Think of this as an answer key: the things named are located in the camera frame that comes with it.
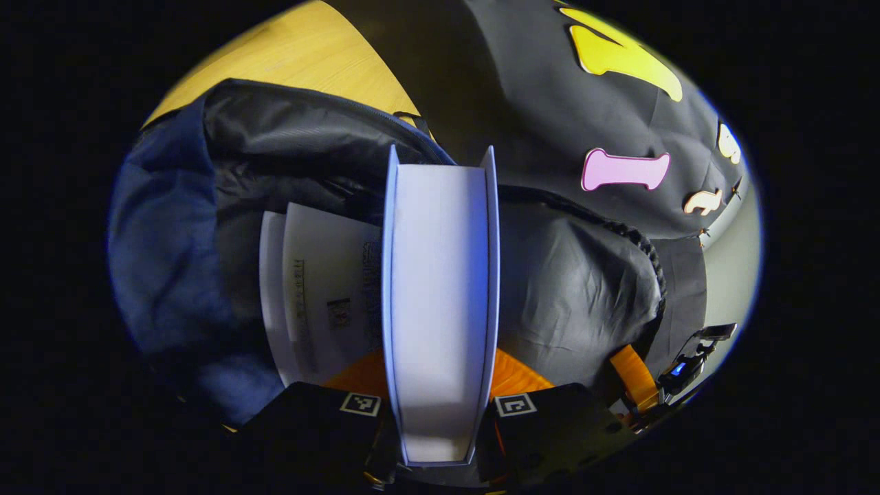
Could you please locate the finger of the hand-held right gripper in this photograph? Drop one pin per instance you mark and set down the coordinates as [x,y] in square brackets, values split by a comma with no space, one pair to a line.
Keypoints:
[636,378]

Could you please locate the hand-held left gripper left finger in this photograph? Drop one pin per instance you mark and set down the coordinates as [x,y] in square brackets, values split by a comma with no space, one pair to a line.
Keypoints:
[309,419]

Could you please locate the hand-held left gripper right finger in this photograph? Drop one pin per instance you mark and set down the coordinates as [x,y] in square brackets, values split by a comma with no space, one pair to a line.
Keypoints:
[557,426]

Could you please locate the navy blue schoolbag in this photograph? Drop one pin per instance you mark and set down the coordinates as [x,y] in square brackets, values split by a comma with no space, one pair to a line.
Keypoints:
[570,289]

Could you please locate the white book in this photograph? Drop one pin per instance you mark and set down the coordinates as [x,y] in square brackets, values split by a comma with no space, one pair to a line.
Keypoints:
[323,275]
[440,309]

